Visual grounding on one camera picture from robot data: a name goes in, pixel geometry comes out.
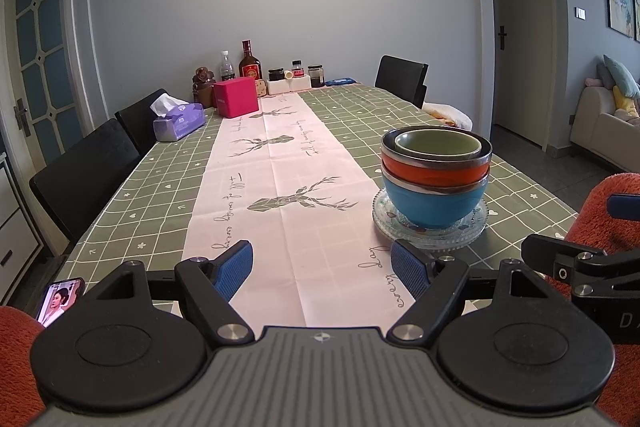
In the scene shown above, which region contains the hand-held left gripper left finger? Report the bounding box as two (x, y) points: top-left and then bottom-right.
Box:
(82, 239), (256, 347)

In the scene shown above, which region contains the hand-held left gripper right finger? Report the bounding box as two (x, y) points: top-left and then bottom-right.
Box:
(386, 238), (563, 347)

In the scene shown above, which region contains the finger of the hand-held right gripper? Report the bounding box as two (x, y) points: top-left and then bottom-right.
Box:
(521, 234), (640, 289)
(607, 193), (640, 220)

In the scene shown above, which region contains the large glass plate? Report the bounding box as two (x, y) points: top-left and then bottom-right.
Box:
(372, 188), (488, 251)

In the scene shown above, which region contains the blue steel bowl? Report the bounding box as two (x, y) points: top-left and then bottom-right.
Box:
(381, 174), (488, 230)

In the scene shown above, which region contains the orange steel bowl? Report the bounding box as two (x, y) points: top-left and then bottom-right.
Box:
(380, 125), (494, 194)

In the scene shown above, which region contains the green ceramic bowl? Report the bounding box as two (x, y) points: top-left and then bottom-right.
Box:
(394, 129), (483, 160)

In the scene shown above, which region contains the person's right forearm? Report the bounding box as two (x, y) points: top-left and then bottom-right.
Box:
(564, 173), (640, 427)

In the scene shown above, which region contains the person's left forearm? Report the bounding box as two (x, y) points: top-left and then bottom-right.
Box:
(0, 305), (48, 427)

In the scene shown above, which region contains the beige sofa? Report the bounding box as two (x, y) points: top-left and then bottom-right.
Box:
(570, 86), (640, 172)

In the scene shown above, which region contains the yellow cushion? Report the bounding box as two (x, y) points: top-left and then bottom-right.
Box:
(612, 86), (638, 112)

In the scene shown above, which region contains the pink deer-print table runner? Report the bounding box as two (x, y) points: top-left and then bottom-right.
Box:
(181, 91), (436, 328)

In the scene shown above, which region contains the green checked tablecloth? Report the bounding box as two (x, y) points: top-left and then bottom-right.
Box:
(62, 82), (591, 303)

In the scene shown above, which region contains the teal cushion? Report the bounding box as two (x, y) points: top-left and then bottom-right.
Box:
(603, 55), (640, 98)

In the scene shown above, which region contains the purple tissue pack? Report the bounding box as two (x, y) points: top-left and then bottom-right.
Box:
(150, 93), (207, 142)

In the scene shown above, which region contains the white cloth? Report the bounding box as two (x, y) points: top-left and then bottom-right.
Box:
(422, 102), (473, 131)

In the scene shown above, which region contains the pink box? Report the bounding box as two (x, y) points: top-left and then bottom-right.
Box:
(212, 77), (260, 118)

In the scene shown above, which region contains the black dining chair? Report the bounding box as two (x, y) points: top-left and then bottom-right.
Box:
(29, 118), (141, 245)
(375, 55), (429, 108)
(115, 88), (167, 155)

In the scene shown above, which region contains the smartphone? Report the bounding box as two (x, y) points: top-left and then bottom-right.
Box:
(36, 277), (86, 330)

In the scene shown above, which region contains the plain interior door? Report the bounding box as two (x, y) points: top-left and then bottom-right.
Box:
(490, 0), (548, 148)

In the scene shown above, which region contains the brown bear figurine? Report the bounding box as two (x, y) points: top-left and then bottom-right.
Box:
(192, 67), (217, 109)

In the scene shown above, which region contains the white condiment box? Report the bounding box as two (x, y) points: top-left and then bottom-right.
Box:
(267, 77), (315, 96)

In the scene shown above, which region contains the clear water bottle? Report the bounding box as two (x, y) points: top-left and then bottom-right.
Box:
(218, 51), (236, 82)

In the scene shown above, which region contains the amber liquor bottle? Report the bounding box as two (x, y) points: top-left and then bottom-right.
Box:
(238, 40), (263, 81)

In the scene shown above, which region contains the white drawer cabinet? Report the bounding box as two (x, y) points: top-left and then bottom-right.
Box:
(0, 157), (46, 303)

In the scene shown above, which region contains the glass-pane door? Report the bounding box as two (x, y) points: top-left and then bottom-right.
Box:
(0, 0), (86, 168)

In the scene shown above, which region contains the metal door handle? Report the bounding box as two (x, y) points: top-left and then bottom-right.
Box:
(14, 98), (32, 138)

